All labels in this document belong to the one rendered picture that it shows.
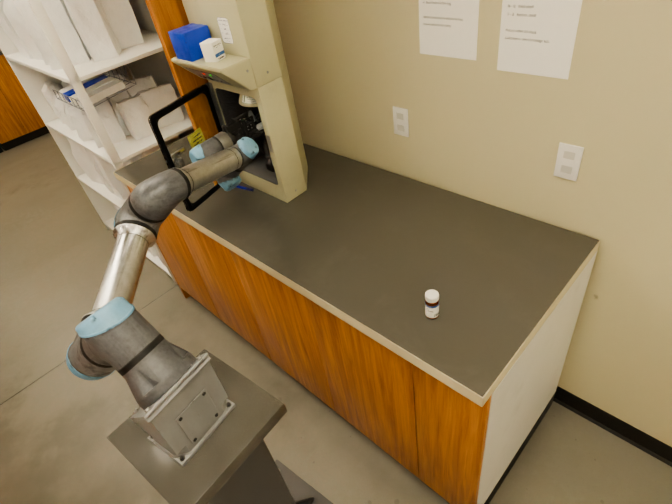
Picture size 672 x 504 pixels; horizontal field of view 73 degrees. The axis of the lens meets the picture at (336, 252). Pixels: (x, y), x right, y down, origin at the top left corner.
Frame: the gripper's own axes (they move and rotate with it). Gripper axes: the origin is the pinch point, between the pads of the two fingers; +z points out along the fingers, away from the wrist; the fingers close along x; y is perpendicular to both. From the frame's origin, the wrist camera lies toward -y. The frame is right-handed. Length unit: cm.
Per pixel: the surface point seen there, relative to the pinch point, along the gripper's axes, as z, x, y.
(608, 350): 28, -129, -80
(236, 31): -8.6, -10.4, 37.2
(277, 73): -0.1, -14.0, 20.6
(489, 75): 33, -75, 14
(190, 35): -16.8, 4.1, 37.8
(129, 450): -105, -60, -23
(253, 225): -29.8, -13.5, -26.5
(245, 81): -13.4, -14.1, 23.5
